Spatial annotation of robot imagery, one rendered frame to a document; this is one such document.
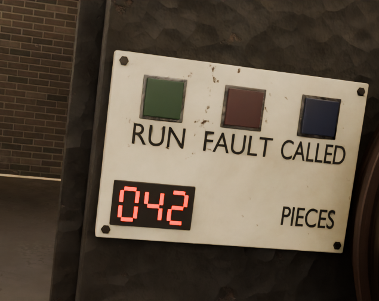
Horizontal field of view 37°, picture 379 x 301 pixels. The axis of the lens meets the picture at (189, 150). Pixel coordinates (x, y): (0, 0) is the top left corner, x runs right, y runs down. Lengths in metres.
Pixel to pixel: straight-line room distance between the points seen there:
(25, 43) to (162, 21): 5.99
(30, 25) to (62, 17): 0.37
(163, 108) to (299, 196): 0.17
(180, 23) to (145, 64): 0.06
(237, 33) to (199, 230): 0.20
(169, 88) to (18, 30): 6.04
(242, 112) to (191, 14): 0.11
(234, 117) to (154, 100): 0.08
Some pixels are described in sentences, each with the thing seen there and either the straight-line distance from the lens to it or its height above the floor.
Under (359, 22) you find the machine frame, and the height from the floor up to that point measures 1.30.
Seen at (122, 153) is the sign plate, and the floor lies 1.14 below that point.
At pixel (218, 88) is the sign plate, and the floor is 1.22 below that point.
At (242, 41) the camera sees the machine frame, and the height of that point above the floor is 1.27.
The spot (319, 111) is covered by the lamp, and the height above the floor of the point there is 1.21.
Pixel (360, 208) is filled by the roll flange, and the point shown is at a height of 1.12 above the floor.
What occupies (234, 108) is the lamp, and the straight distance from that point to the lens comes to 0.55.
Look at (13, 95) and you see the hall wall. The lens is 6.55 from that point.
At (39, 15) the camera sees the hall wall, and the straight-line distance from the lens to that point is 6.55.
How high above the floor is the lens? 1.21
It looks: 6 degrees down
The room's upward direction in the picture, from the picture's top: 7 degrees clockwise
